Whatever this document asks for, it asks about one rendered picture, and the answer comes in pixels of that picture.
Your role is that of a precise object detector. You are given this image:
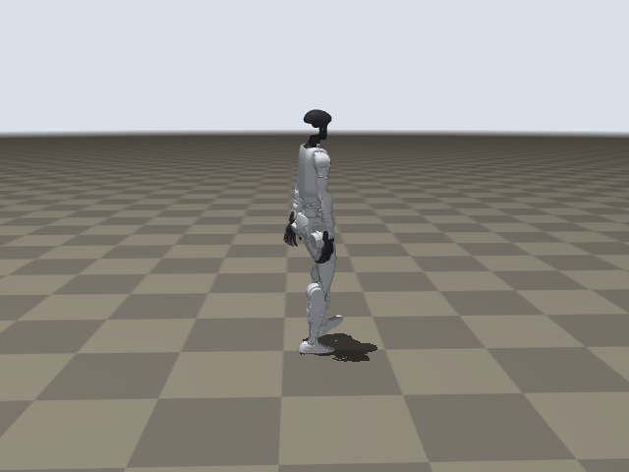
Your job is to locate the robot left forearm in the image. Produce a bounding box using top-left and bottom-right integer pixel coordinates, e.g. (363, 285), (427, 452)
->
(290, 185), (305, 220)

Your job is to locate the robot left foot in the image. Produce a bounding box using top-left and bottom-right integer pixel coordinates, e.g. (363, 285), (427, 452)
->
(316, 315), (343, 337)

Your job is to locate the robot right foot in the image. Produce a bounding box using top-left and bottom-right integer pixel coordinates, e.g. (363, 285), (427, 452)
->
(299, 341), (334, 354)

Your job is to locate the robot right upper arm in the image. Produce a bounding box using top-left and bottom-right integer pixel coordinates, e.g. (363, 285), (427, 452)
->
(313, 152), (332, 204)

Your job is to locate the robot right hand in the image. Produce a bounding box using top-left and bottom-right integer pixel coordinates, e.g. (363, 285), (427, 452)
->
(315, 231), (334, 264)

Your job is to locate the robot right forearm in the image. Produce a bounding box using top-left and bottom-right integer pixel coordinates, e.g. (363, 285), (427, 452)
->
(319, 194), (335, 240)

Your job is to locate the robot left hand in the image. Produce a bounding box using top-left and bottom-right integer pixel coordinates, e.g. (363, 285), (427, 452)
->
(284, 211), (302, 247)

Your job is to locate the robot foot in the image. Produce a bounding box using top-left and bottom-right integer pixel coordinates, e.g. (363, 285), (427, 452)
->
(316, 315), (343, 337)
(299, 341), (334, 354)

